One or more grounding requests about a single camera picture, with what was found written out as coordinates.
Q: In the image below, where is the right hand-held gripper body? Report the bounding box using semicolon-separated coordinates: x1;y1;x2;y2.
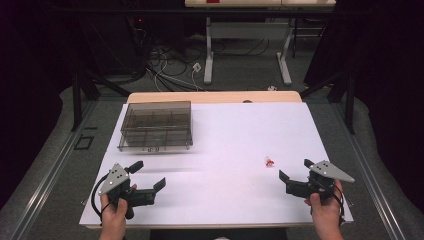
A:
285;160;356;202

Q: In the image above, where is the aluminium floor rail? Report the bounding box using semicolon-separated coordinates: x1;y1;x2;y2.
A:
329;99;406;240
9;99;98;240

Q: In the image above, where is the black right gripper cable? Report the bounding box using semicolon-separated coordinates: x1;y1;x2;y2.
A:
329;182;346;228

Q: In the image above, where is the black metal stand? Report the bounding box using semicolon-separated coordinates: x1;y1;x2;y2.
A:
70;71;131;133
299;71;356;134

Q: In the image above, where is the person's right hand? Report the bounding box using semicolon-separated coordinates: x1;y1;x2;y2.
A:
304;179;344;231

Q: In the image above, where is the person's left hand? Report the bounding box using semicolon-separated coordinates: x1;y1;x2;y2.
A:
99;194;129;234

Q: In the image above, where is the bundle of floor cables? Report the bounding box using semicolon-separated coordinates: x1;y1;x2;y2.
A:
133;19;208;93

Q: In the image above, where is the black equipment with red light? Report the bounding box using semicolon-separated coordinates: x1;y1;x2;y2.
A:
79;13;151;78

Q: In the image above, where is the black cable under desk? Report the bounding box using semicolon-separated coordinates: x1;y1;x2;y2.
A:
213;36;271;58

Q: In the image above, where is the white-legged desk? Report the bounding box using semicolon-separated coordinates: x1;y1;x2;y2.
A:
184;0;337;86

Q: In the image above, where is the white table cover sheet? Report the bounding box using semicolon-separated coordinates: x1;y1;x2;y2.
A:
79;101;354;228

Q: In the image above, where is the black chair frame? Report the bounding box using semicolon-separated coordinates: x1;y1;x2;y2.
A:
291;18;329;59

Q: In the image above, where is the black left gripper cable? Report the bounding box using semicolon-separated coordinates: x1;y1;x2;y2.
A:
90;173;113;223

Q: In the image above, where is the transparent grey compartment box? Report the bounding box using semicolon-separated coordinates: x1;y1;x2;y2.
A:
117;100;194;153

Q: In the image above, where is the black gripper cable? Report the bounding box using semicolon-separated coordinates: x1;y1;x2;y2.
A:
329;182;346;228
90;173;113;223

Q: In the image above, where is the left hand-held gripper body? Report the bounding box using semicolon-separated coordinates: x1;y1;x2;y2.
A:
97;162;157;220

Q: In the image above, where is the dark curtain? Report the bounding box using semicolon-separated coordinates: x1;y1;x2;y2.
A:
303;0;424;214
0;0;84;211

